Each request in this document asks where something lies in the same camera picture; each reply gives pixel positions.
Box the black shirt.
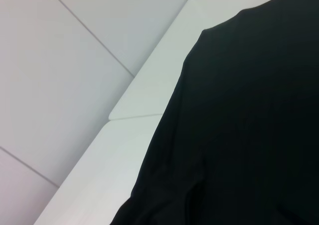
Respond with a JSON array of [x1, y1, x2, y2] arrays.
[[108, 0, 319, 225]]

